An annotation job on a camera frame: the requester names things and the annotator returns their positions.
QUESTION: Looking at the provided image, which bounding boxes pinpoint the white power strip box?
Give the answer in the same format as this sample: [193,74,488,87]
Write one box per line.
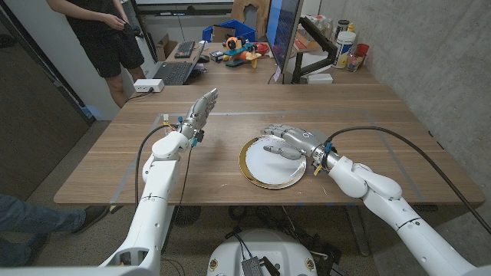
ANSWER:
[133,78,166,94]

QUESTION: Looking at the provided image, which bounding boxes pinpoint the white gold-rimmed paper plate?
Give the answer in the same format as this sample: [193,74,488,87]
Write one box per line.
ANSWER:
[238,133,308,190]

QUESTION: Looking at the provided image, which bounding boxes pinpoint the black laptop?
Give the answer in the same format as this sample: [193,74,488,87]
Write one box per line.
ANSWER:
[153,41,206,86]

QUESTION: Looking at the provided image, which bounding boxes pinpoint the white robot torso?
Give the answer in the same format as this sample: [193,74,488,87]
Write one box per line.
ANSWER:
[206,228,319,276]

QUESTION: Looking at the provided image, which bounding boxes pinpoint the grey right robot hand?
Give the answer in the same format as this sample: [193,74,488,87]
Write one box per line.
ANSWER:
[261,123,334,169]

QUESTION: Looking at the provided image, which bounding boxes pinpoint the black round fan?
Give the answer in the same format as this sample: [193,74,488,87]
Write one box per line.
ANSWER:
[172,205,203,228]

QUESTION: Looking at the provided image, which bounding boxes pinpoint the red cup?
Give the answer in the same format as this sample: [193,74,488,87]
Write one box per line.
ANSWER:
[354,42,371,59]

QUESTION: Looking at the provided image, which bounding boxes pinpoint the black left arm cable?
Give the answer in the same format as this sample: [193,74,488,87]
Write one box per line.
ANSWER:
[133,122,181,210]

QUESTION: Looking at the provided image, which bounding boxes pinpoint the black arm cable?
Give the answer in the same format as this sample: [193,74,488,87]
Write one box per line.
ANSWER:
[133,122,181,210]
[325,125,491,235]

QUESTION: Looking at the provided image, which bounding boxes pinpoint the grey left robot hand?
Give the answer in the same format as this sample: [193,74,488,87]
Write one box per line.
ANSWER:
[176,87,219,149]

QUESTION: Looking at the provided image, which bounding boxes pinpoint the cardboard box in bin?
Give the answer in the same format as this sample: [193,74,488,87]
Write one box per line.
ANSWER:
[211,25,237,43]

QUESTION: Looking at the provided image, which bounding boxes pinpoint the clear glass jar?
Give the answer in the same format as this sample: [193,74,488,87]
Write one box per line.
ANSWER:
[345,53,365,73]

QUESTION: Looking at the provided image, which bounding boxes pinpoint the white flat box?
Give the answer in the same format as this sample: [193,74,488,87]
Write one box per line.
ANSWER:
[306,72,334,85]

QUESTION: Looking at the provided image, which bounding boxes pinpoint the grey device on torso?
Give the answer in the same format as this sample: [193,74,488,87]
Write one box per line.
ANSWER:
[240,257,265,276]

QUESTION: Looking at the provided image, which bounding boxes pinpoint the flat computer monitor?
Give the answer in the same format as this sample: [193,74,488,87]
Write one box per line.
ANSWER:
[265,0,305,84]

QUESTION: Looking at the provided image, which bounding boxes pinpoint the small open cardboard box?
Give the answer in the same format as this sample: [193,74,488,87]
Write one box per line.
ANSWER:
[154,33,179,62]

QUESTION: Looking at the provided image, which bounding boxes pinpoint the seated person in jeans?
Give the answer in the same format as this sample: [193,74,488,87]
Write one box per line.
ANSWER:
[0,193,124,268]

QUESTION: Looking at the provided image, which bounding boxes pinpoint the colourful toy airplane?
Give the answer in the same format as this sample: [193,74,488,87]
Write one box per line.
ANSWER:
[221,35,263,69]

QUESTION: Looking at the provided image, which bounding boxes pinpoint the red bowl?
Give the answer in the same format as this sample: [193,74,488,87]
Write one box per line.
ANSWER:
[254,41,271,57]

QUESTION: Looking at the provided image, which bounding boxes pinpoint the black keyboard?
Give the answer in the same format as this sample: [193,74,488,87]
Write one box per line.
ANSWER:
[173,40,196,60]

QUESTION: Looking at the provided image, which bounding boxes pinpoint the white labelled canister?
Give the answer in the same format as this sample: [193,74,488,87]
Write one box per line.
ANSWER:
[331,30,358,70]

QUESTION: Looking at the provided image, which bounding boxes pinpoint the standing person in black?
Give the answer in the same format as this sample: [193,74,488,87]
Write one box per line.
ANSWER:
[45,0,147,109]

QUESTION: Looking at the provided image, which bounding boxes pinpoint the whiteboard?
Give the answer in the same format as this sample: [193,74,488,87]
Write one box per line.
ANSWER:
[134,0,234,16]

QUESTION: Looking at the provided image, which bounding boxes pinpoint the blue plastic bin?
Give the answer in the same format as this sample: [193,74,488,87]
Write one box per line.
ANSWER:
[202,18,257,43]

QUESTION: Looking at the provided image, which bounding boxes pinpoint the dark bottle with black lid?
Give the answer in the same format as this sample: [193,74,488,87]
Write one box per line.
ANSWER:
[335,19,351,39]

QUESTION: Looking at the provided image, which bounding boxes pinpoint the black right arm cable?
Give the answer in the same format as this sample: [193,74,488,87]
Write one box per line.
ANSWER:
[325,125,491,235]

